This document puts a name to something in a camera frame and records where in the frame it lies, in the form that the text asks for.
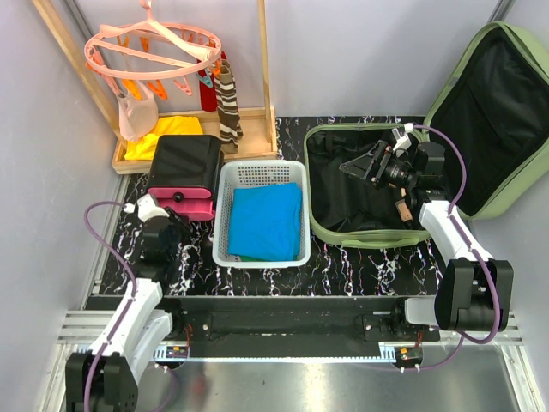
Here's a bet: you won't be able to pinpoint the black box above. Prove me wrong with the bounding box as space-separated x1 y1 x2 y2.
147 135 224 193

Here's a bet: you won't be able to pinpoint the beige cosmetic bottle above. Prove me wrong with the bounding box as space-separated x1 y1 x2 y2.
389 183 407 197

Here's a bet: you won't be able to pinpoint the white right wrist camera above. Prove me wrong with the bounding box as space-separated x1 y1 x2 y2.
391 123 414 155

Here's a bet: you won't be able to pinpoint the green shirt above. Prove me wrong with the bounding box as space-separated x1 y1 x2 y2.
233 255 266 262

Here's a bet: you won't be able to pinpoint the red garment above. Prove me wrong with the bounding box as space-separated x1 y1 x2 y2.
199 52 226 112

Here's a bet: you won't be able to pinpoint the white plastic mesh basket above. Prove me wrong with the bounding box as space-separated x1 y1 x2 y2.
212 160 311 269

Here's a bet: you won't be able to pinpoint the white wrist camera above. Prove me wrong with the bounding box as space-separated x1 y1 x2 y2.
391 123 414 155
123 194 169 223

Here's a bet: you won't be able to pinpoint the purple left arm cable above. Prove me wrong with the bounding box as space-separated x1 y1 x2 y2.
82 200 179 412

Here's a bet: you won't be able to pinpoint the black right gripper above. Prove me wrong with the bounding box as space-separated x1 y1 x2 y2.
339 141 419 191

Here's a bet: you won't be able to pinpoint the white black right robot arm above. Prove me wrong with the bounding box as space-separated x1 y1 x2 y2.
339 141 514 336

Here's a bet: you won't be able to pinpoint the brown capped cosmetic bottle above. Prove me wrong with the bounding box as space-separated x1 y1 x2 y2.
395 198 414 229

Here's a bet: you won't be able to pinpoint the aluminium frame rail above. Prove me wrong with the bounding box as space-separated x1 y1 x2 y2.
37 310 548 411

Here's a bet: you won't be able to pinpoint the pink round clip hanger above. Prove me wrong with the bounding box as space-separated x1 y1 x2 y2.
84 1 222 96

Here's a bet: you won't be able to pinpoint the wooden clothes rack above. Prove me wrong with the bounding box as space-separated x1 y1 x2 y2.
34 1 278 174

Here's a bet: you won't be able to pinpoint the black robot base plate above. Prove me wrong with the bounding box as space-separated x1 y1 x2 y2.
158 296 459 362

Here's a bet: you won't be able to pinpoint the brown striped sock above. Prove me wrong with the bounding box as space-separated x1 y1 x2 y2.
214 59 244 155

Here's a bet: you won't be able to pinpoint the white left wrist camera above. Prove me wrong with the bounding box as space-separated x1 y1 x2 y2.
123 194 169 223

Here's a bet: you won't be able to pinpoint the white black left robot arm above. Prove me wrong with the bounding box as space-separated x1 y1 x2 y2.
65 203 189 411

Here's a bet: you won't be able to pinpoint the magenta plastic tray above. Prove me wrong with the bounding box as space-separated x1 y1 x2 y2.
148 187 215 221

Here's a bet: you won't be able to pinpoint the orange clothespin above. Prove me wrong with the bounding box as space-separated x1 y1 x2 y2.
147 80 168 100

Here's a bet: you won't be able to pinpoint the yellow shorts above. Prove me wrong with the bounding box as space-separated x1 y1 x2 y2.
124 115 204 162

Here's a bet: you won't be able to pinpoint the teal clothespin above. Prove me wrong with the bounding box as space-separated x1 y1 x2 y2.
197 70 214 88

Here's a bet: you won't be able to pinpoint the pale pink garment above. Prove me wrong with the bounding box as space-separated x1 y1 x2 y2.
116 81 159 142

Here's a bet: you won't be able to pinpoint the blue shirt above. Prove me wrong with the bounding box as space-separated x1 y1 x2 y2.
228 183 303 262

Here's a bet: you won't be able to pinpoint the green hard-shell suitcase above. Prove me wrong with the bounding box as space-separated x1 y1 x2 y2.
304 21 548 249

